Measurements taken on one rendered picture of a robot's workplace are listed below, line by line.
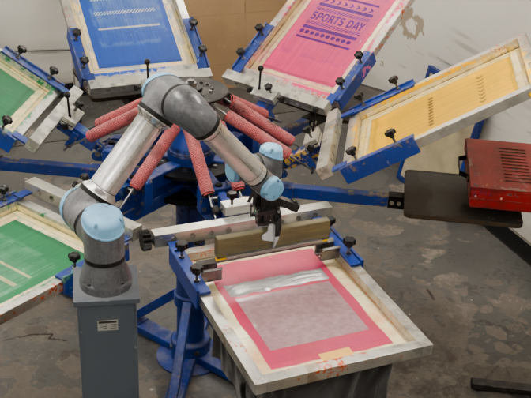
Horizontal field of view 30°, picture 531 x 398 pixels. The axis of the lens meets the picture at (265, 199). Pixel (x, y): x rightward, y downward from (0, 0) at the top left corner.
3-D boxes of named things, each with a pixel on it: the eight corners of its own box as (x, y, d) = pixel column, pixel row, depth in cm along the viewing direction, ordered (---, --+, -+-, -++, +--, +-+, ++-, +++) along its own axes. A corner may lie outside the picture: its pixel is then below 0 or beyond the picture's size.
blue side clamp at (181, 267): (211, 306, 324) (211, 288, 321) (196, 309, 322) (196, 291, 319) (182, 261, 348) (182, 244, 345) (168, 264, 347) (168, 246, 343)
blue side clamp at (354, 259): (362, 277, 344) (363, 260, 340) (349, 279, 342) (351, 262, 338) (325, 236, 368) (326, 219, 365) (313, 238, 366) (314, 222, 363)
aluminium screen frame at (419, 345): (431, 354, 303) (433, 344, 302) (254, 396, 283) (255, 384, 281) (322, 233, 367) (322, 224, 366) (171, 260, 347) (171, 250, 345)
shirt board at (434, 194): (511, 196, 419) (514, 178, 415) (520, 243, 383) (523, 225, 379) (200, 167, 432) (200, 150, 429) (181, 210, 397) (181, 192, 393)
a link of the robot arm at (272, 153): (253, 144, 317) (275, 139, 321) (251, 174, 322) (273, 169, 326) (265, 153, 311) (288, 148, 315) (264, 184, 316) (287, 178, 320)
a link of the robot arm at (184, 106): (201, 89, 271) (294, 183, 303) (182, 76, 279) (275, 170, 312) (173, 122, 270) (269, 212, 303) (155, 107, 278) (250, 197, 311)
